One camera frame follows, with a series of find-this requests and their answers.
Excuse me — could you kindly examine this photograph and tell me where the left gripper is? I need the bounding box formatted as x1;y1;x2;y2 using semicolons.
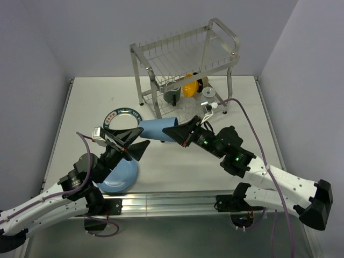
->
96;127;150;183

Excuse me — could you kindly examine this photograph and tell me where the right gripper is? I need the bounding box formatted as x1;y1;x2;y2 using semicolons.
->
162;115;224;159

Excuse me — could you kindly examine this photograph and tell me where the white plate green rim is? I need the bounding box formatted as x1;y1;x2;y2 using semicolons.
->
103;107;142;130

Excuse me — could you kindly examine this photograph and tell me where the clear drinking glass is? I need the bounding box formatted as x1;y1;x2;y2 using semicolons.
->
180;97;202;120

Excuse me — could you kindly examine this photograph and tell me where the blue plastic cup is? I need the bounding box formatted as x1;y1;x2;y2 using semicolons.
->
138;117;178;142

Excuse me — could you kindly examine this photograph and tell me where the dark green mug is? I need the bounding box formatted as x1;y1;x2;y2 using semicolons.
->
163;87;181;106

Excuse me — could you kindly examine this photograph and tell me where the orange bowl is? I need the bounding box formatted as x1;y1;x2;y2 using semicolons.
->
182;81;200;97

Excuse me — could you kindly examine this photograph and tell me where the brown and black bowl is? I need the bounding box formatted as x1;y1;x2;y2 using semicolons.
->
197;76;209;93

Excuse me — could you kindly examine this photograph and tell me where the grey ceramic cup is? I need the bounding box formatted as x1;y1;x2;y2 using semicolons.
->
200;87;216;103

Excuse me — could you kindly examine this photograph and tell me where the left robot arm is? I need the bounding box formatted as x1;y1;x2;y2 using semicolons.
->
1;127;150;253

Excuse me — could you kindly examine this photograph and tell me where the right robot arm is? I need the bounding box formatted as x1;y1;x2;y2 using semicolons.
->
162;116;333;231

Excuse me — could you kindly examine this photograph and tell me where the steel two-tier dish rack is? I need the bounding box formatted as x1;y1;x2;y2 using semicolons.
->
130;18;240;119

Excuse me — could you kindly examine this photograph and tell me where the blue plate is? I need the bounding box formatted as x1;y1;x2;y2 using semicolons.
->
95;159;139;194

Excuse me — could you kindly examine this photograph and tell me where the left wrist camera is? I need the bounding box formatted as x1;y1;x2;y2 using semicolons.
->
91;126;105;146

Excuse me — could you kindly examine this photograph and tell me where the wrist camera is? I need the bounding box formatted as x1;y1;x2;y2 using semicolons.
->
201;101;218;124
91;126;105;146

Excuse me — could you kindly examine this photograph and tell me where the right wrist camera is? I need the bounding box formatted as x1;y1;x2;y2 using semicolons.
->
201;101;218;124

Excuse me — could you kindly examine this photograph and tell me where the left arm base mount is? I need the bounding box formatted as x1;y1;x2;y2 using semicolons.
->
83;198;123;238

